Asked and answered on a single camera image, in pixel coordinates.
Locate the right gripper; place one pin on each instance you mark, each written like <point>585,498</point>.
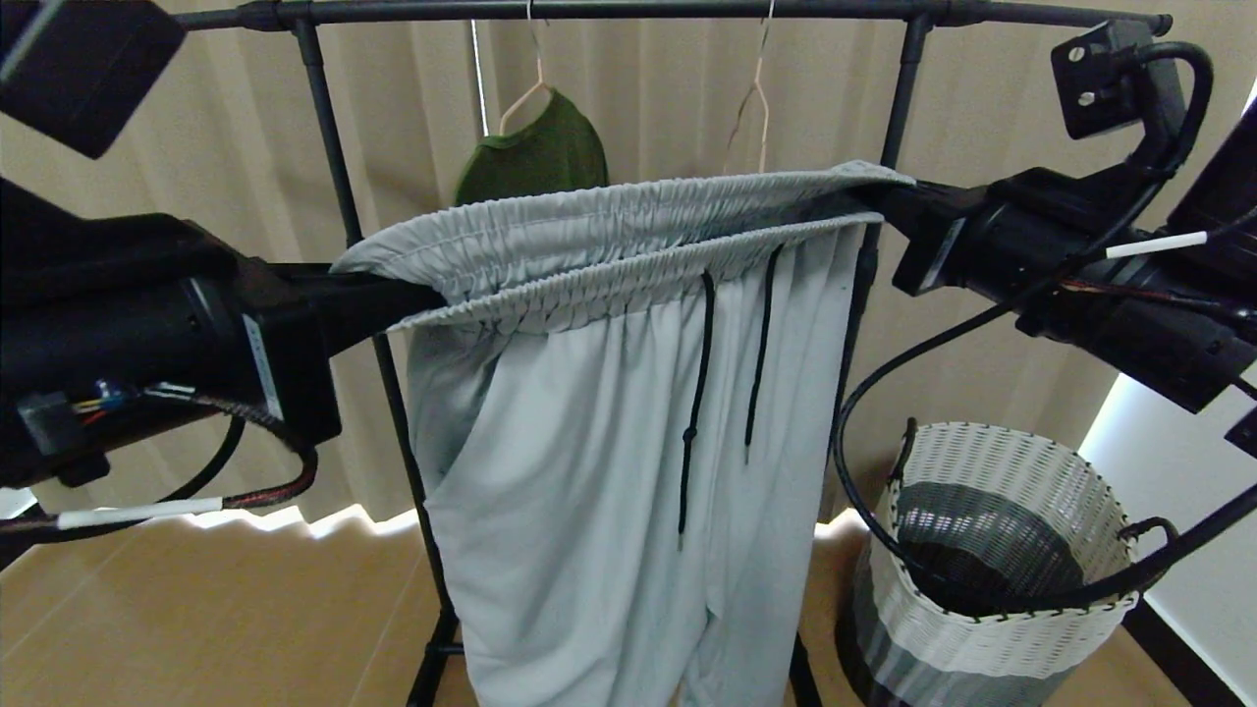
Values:
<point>1011,236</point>

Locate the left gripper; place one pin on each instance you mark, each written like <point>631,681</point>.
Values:
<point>147,334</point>

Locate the pink clothes hanger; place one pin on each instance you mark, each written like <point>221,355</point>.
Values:
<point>756,98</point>
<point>520,98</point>

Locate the green printed t-shirt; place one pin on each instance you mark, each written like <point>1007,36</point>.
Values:
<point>540,157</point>

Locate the pale grey garment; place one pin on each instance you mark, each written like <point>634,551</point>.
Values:
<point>589,442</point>

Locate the black clothes rack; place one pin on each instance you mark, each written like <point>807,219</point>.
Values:
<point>324,108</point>

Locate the white laundry basket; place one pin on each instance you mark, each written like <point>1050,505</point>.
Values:
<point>982,628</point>

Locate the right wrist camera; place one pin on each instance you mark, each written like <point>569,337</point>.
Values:
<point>1090,79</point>

